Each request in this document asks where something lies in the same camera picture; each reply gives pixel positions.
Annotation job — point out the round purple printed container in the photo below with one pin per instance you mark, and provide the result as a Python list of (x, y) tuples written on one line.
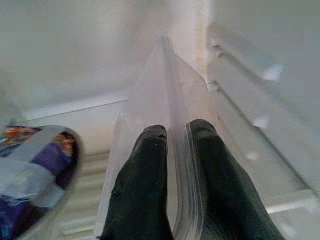
[(37, 175)]

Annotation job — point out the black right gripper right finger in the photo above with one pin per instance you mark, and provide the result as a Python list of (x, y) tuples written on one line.
[(225, 185)]

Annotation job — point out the white fridge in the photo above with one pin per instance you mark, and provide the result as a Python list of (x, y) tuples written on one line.
[(75, 50)]

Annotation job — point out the clear plastic zip bag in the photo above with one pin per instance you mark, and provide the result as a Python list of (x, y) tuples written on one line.
[(172, 100)]

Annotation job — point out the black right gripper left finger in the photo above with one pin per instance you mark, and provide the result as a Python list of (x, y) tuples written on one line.
[(140, 185)]

